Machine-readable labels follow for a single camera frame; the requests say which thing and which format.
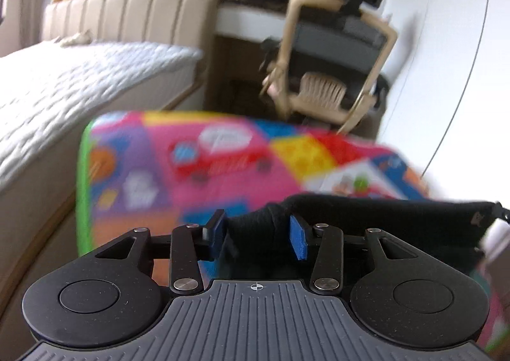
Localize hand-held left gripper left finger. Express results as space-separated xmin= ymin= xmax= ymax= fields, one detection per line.
xmin=94 ymin=210 xmax=230 ymax=293

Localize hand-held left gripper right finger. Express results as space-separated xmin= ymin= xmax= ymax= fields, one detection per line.
xmin=289 ymin=214 xmax=408 ymax=293

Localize black garment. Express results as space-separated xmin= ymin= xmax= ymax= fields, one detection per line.
xmin=223 ymin=193 xmax=503 ymax=283

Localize colourful printed play mat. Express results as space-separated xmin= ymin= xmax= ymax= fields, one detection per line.
xmin=75 ymin=110 xmax=510 ymax=361

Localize bed with white quilt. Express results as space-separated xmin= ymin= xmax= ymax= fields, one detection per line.
xmin=0 ymin=62 xmax=208 ymax=350

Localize beige mesh office chair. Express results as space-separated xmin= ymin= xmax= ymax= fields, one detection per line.
xmin=258 ymin=0 xmax=399 ymax=135

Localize white desk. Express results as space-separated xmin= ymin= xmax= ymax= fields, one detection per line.
xmin=214 ymin=0 xmax=291 ymax=45

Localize small beige cloth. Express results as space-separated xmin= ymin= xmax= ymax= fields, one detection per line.
xmin=59 ymin=32 xmax=93 ymax=47

